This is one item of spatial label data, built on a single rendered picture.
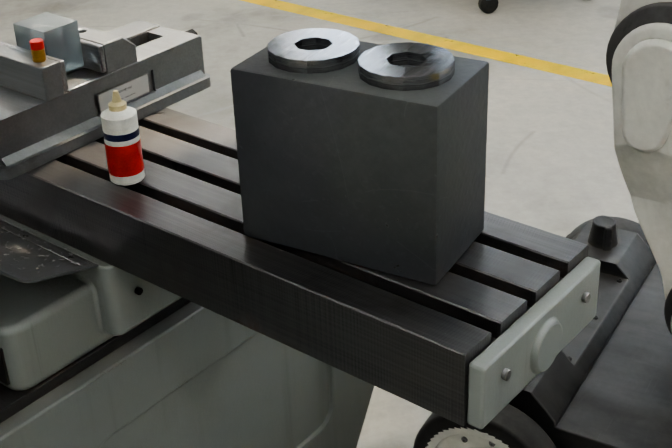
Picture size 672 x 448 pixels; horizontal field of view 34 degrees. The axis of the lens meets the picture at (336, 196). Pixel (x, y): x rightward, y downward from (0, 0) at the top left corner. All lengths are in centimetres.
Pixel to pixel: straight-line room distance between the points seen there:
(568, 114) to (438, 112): 275
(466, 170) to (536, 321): 16
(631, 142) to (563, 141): 216
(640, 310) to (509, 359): 71
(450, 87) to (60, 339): 56
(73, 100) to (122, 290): 24
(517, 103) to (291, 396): 225
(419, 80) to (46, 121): 53
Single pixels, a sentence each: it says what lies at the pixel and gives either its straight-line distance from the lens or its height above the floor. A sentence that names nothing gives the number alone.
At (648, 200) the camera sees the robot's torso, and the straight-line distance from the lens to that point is 145.
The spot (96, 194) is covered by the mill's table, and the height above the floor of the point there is 93.
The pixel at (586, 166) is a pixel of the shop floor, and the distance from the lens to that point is 337.
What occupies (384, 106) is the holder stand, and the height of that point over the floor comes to 111.
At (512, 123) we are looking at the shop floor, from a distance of 363.
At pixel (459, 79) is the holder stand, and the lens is 102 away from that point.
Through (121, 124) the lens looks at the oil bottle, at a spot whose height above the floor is 101.
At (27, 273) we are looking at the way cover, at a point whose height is 88.
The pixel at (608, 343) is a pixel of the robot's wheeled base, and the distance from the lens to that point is 162.
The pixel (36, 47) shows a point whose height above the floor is 106.
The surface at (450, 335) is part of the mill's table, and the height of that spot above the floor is 93.
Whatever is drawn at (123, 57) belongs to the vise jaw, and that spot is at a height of 101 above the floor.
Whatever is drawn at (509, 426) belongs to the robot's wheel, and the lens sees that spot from 142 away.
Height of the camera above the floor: 150
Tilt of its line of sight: 28 degrees down
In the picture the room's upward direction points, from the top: 2 degrees counter-clockwise
